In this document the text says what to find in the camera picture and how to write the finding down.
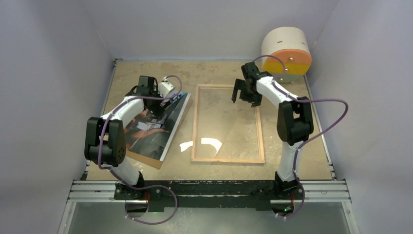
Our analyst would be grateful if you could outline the purple cable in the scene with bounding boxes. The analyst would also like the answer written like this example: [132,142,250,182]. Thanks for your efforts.
[253,55,350,220]
[96,75,179,225]

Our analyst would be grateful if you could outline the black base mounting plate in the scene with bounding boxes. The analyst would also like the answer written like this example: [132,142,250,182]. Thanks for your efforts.
[114,180,304,214]

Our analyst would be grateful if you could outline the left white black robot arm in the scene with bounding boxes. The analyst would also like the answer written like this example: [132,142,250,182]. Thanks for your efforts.
[84,76,176,199]

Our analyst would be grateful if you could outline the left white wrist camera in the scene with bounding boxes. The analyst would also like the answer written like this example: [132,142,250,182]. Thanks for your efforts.
[158,81,175,98]

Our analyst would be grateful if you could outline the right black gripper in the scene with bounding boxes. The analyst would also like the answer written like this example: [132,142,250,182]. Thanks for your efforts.
[232,79,263,108]

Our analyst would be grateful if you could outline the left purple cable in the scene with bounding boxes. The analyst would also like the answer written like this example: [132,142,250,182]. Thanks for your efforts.
[96,75,179,225]

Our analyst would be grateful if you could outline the round mini drawer cabinet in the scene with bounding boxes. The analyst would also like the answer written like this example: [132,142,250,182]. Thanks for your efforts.
[261,27,312,83]

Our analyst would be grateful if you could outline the aluminium rail bar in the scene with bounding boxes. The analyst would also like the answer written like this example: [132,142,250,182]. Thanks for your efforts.
[67,180,351,203]

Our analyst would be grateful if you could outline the wooden picture frame with glass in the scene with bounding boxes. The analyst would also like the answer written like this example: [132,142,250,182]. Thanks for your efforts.
[190,84,265,165]

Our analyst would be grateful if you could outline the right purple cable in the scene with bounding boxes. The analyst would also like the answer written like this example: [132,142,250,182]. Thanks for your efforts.
[253,55,350,220]

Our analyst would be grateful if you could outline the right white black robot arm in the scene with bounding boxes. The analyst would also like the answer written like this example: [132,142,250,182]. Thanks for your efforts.
[231,62,314,198]

